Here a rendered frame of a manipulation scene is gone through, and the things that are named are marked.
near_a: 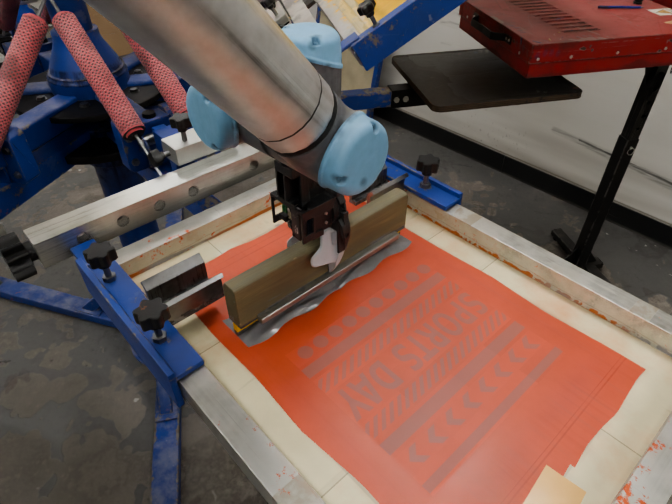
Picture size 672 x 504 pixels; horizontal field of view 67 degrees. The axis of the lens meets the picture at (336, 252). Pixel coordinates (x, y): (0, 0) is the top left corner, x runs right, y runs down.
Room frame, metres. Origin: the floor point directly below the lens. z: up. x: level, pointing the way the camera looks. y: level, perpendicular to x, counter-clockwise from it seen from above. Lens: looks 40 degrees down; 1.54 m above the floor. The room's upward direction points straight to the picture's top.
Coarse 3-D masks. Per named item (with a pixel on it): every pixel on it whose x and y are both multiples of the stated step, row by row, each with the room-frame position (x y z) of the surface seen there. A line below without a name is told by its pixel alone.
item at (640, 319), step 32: (256, 192) 0.82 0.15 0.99; (192, 224) 0.72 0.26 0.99; (224, 224) 0.74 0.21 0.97; (448, 224) 0.75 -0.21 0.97; (480, 224) 0.72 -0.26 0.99; (128, 256) 0.63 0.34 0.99; (160, 256) 0.65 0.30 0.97; (512, 256) 0.65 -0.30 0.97; (544, 256) 0.63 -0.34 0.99; (576, 288) 0.56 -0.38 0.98; (608, 288) 0.55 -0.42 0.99; (608, 320) 0.52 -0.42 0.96; (640, 320) 0.49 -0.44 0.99; (192, 384) 0.38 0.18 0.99; (224, 416) 0.34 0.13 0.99; (256, 448) 0.29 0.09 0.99; (256, 480) 0.26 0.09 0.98; (288, 480) 0.26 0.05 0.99; (640, 480) 0.26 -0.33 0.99
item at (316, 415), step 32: (224, 256) 0.67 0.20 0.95; (256, 256) 0.67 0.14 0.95; (320, 320) 0.52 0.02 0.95; (256, 352) 0.46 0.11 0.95; (288, 352) 0.46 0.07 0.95; (288, 384) 0.41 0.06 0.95; (320, 416) 0.36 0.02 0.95; (352, 448) 0.31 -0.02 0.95; (480, 448) 0.31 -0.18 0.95; (512, 448) 0.31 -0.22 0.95; (544, 448) 0.31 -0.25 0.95; (384, 480) 0.28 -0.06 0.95; (448, 480) 0.28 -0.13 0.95; (480, 480) 0.28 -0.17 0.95; (512, 480) 0.28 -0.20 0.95
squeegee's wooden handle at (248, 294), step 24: (360, 216) 0.66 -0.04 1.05; (384, 216) 0.68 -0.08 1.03; (312, 240) 0.59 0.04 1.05; (360, 240) 0.65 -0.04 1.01; (264, 264) 0.54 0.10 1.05; (288, 264) 0.55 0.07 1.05; (240, 288) 0.49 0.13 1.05; (264, 288) 0.51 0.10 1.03; (288, 288) 0.54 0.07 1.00; (240, 312) 0.49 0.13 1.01
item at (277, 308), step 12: (384, 240) 0.67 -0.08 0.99; (360, 252) 0.64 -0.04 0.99; (372, 252) 0.65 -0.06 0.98; (348, 264) 0.61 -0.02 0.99; (324, 276) 0.58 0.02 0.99; (336, 276) 0.59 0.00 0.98; (300, 288) 0.56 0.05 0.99; (312, 288) 0.56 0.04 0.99; (288, 300) 0.53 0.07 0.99; (264, 312) 0.51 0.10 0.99; (276, 312) 0.51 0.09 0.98
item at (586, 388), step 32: (416, 256) 0.67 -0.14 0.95; (448, 256) 0.67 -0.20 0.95; (352, 288) 0.59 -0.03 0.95; (480, 288) 0.59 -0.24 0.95; (544, 320) 0.52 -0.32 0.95; (576, 352) 0.46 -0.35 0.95; (608, 352) 0.46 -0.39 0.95; (544, 384) 0.41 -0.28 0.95; (576, 384) 0.41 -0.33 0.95; (608, 384) 0.41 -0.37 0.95; (512, 416) 0.36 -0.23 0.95; (544, 416) 0.36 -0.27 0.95; (576, 416) 0.36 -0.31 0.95; (608, 416) 0.36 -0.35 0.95; (576, 448) 0.31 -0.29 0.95
